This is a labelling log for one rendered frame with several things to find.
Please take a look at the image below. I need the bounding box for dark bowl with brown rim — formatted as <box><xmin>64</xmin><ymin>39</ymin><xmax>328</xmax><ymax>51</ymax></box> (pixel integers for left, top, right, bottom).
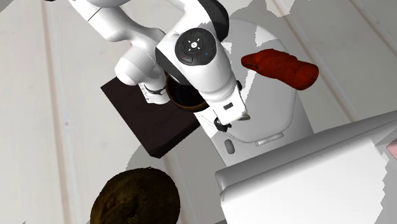
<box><xmin>165</xmin><ymin>75</ymin><xmax>210</xmax><ymax>113</ymax></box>

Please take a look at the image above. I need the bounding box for dark robot stand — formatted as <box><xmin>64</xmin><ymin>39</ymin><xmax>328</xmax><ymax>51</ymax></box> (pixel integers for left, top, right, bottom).
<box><xmin>100</xmin><ymin>76</ymin><xmax>202</xmax><ymax>159</ymax></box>

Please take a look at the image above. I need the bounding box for dark red oblong object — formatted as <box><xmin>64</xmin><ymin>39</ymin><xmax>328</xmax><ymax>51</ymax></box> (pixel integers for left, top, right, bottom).
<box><xmin>240</xmin><ymin>48</ymin><xmax>320</xmax><ymax>91</ymax></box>

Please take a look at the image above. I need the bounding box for brown round basket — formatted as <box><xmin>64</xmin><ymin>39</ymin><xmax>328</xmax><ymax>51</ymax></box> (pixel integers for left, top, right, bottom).
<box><xmin>90</xmin><ymin>167</ymin><xmax>181</xmax><ymax>224</ymax></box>

